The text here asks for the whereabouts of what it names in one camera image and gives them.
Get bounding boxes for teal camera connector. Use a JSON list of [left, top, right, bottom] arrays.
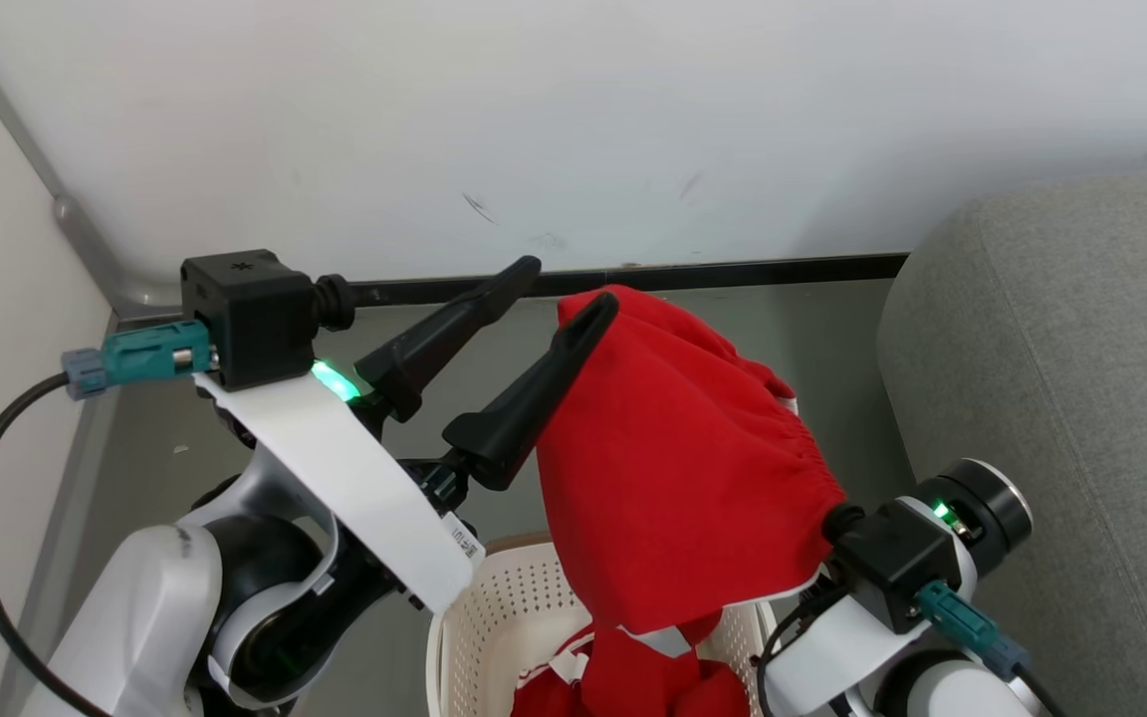
[[62, 320, 218, 400], [915, 581, 1031, 682]]

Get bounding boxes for smooth red white-striped garment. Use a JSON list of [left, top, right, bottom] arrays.
[[512, 622, 752, 717]]

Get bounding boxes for teal left camera connector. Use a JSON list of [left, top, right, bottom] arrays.
[[62, 320, 218, 400]]

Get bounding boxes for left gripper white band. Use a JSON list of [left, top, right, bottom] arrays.
[[195, 256, 621, 614]]

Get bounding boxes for red shorts with elastic waistband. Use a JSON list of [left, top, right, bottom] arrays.
[[534, 284, 848, 660]]

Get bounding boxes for dark grey baseboard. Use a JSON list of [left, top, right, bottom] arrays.
[[115, 252, 910, 325]]

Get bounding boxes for white barcode label tag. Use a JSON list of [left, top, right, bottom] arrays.
[[439, 511, 488, 570]]

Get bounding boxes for grey fabric sofa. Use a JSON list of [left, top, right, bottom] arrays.
[[877, 167, 1147, 717]]

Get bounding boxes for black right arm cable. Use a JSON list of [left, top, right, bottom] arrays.
[[756, 586, 838, 717]]

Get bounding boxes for grey wall corner trim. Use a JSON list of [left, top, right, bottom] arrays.
[[0, 20, 182, 320]]

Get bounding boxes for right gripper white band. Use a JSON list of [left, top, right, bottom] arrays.
[[763, 458, 1034, 715]]

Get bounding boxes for cream perforated laundry basket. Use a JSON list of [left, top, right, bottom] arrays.
[[426, 536, 784, 717]]

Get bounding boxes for teal right camera connector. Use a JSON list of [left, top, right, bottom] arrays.
[[915, 581, 1031, 682]]

